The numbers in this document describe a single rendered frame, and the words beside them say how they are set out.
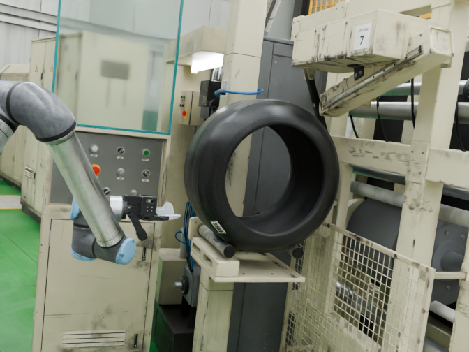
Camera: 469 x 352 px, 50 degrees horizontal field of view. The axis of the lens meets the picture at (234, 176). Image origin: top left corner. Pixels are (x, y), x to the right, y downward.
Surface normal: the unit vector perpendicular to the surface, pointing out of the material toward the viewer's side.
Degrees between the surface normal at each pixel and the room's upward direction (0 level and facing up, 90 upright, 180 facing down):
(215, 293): 90
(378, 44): 90
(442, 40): 72
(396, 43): 90
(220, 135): 68
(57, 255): 90
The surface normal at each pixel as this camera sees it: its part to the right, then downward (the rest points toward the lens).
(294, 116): 0.38, -0.04
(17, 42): 0.62, 0.15
